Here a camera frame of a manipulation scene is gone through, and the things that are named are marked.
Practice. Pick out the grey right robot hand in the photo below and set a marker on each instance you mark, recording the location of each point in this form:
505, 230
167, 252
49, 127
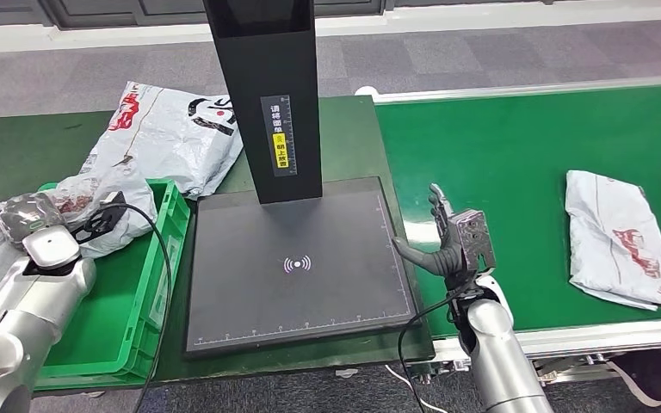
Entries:
441, 259

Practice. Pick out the white parcel bag red print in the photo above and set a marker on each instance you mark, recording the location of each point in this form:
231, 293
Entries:
615, 228
119, 194

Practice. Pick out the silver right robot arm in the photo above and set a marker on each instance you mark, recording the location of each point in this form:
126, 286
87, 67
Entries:
496, 353

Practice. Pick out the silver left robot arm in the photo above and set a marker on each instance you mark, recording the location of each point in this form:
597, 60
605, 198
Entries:
22, 319

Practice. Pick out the black scanner machine with tower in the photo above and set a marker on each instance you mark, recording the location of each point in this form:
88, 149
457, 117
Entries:
268, 57

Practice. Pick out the large white parcel black print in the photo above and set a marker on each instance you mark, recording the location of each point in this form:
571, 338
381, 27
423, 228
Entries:
176, 142

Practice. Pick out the small white scrap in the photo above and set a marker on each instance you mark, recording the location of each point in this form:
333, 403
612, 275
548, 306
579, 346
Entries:
346, 374

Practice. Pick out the white round cap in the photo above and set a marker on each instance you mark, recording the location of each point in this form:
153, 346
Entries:
367, 90

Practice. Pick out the ruler label sticker yellow patch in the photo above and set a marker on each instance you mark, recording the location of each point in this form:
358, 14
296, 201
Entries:
278, 117

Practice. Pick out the green plastic crate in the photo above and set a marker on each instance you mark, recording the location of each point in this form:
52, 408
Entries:
148, 296

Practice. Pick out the dark grey cabinet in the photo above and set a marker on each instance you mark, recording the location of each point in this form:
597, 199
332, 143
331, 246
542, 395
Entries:
193, 11

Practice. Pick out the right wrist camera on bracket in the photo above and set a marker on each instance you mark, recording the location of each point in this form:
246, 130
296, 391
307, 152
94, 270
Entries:
473, 239

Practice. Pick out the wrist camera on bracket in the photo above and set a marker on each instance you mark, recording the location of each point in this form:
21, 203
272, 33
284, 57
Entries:
473, 239
102, 222

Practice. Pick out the green conveyor belt aluminium frame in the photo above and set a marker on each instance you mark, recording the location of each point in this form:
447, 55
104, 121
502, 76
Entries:
507, 142

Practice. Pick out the grey metal conveyor bracket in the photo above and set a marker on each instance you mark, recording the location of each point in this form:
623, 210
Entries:
544, 373

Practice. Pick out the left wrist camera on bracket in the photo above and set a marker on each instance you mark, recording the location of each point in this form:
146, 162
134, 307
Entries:
102, 222

